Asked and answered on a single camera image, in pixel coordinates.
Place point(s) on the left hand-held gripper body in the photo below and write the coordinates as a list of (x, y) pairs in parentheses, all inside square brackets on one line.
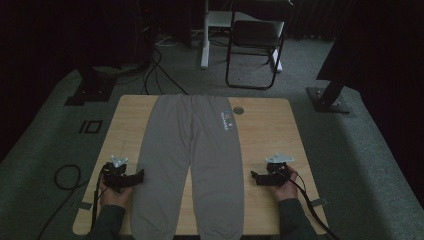
[(115, 176)]

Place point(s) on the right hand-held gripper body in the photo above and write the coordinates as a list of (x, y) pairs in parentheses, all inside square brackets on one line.
[(278, 175)]

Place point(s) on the grey pants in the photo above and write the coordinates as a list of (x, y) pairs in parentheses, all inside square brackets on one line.
[(190, 160)]

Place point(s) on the person's right hand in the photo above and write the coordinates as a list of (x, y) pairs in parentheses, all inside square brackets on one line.
[(286, 191)]

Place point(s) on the person's left hand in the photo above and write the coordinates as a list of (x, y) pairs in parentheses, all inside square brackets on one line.
[(115, 198)]

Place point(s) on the grey tape piece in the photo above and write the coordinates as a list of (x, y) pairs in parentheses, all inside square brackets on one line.
[(85, 206), (322, 201)]

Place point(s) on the black floor tape mark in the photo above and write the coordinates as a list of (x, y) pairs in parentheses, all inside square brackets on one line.
[(83, 127)]

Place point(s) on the round grey table grommet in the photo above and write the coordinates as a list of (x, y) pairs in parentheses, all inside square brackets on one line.
[(238, 110)]

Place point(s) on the black stand base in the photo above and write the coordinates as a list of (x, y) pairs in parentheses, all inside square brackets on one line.
[(93, 91)]

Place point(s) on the black leaning stand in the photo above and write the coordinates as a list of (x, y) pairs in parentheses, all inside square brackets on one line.
[(328, 98)]

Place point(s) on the black folding chair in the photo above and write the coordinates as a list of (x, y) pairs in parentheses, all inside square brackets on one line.
[(255, 33)]

